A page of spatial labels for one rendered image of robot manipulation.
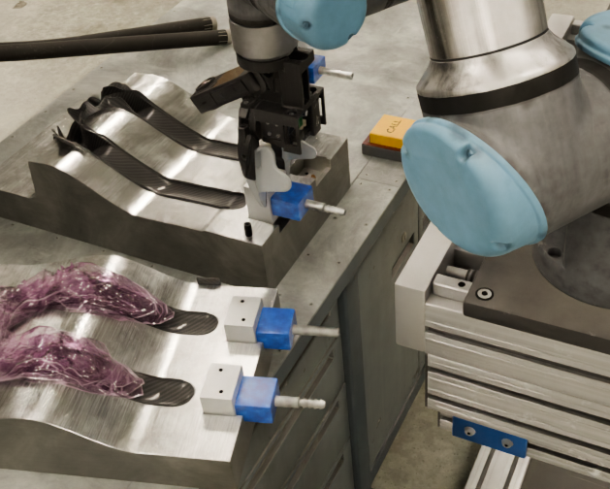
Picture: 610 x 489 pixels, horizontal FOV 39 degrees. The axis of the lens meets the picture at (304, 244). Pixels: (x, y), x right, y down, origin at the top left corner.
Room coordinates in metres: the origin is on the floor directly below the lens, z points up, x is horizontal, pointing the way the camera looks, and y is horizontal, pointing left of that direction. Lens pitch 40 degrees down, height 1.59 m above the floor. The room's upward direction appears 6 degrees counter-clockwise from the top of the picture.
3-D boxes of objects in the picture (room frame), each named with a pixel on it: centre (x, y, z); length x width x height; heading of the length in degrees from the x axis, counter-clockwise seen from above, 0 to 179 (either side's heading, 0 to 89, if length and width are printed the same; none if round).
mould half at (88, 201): (1.08, 0.20, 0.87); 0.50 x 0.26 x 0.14; 59
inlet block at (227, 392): (0.62, 0.06, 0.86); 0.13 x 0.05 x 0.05; 76
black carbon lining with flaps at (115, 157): (1.07, 0.19, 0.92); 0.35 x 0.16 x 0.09; 59
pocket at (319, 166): (1.00, -0.02, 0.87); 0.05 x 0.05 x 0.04; 59
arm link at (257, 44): (0.90, 0.02, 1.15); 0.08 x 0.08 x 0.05
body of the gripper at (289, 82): (0.89, 0.01, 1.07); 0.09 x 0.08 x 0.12; 59
